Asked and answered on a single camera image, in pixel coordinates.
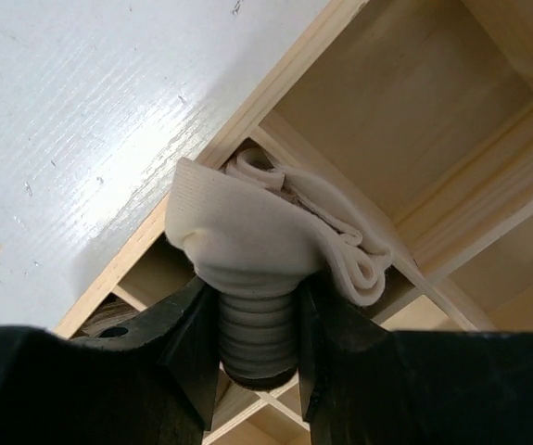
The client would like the tan sock with maroon stripes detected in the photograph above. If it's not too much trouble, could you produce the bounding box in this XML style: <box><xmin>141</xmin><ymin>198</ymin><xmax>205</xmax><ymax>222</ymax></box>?
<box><xmin>75</xmin><ymin>299</ymin><xmax>139</xmax><ymax>337</ymax></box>

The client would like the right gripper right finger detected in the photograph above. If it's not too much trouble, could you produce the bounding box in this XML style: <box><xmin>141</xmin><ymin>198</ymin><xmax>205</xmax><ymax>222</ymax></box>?
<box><xmin>297</xmin><ymin>274</ymin><xmax>533</xmax><ymax>444</ymax></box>

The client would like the cream and brown sock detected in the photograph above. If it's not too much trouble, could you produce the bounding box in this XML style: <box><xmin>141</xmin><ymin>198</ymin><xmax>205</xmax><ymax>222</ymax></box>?
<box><xmin>163</xmin><ymin>146</ymin><xmax>393</xmax><ymax>390</ymax></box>

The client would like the wooden compartment tray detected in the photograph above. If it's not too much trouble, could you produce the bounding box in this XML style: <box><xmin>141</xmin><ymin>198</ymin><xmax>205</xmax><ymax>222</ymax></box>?
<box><xmin>52</xmin><ymin>0</ymin><xmax>533</xmax><ymax>445</ymax></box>

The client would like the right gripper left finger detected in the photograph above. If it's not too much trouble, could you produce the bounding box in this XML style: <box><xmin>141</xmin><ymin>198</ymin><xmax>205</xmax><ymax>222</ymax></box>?
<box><xmin>0</xmin><ymin>279</ymin><xmax>219</xmax><ymax>444</ymax></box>

